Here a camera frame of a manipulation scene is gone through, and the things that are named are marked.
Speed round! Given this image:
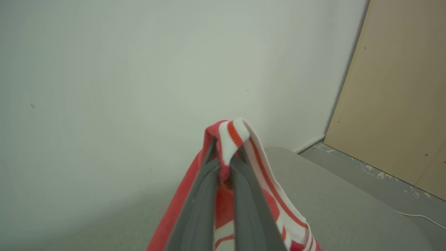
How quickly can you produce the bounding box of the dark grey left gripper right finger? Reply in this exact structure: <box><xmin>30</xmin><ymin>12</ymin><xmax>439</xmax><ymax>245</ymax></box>
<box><xmin>230</xmin><ymin>154</ymin><xmax>288</xmax><ymax>251</ymax></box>

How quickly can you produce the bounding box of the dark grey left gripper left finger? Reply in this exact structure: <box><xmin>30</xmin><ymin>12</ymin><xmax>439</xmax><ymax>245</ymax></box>
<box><xmin>164</xmin><ymin>138</ymin><xmax>223</xmax><ymax>251</ymax></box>

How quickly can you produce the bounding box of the red white basketball jersey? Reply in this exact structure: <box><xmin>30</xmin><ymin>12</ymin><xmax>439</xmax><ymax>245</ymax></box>
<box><xmin>146</xmin><ymin>118</ymin><xmax>322</xmax><ymax>251</ymax></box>

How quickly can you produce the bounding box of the white baseboard strip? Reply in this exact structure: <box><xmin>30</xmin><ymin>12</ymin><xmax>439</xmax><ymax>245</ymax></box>
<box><xmin>295</xmin><ymin>135</ymin><xmax>326</xmax><ymax>154</ymax></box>

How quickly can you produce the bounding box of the beige wooden panel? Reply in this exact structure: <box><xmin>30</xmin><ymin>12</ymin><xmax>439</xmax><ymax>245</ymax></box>
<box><xmin>324</xmin><ymin>0</ymin><xmax>446</xmax><ymax>201</ymax></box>

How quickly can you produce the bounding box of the white floor cable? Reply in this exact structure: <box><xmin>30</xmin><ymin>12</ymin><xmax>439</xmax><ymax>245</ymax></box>
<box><xmin>395</xmin><ymin>209</ymin><xmax>446</xmax><ymax>230</ymax></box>

